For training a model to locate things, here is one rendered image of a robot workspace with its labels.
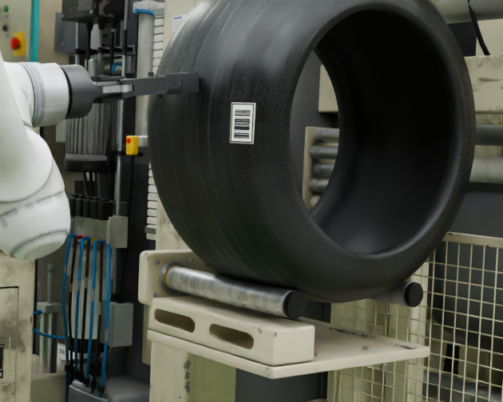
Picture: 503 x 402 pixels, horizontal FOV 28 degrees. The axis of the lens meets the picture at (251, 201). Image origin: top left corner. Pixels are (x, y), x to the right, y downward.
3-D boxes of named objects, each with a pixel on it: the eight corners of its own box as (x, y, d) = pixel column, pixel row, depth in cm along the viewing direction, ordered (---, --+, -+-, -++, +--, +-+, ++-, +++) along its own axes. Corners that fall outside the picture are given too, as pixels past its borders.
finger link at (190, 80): (157, 74, 150) (160, 74, 149) (195, 72, 154) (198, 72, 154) (158, 95, 150) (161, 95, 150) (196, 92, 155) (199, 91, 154)
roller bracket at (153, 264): (136, 303, 184) (138, 250, 183) (299, 291, 209) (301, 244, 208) (146, 306, 181) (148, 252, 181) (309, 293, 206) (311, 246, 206)
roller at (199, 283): (164, 263, 184) (184, 266, 187) (160, 288, 184) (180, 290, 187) (288, 289, 157) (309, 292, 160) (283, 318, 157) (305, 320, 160)
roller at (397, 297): (280, 258, 202) (296, 262, 205) (275, 280, 201) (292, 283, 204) (409, 280, 175) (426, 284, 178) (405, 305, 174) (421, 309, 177)
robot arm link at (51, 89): (1, 63, 139) (41, 61, 143) (8, 128, 140) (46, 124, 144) (32, 61, 132) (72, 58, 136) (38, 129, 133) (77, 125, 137)
